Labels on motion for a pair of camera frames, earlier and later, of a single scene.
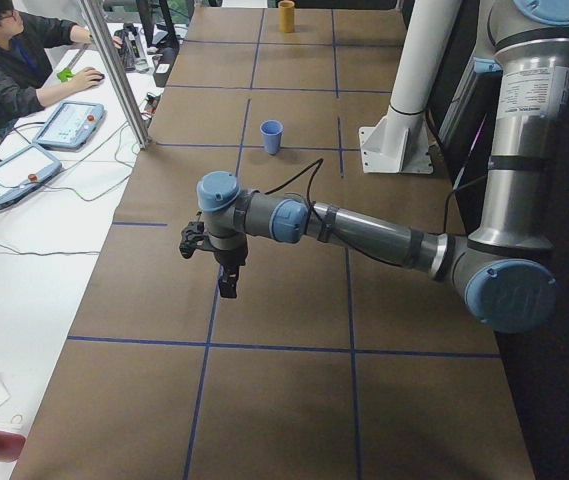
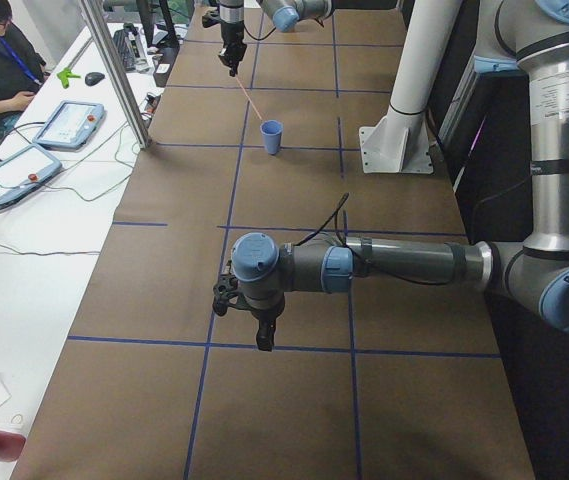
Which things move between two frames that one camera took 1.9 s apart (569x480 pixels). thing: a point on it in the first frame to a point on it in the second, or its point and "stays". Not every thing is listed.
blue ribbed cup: (272, 131) stays
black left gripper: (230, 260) to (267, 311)
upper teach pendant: (70, 125) stays
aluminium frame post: (111, 54) stays
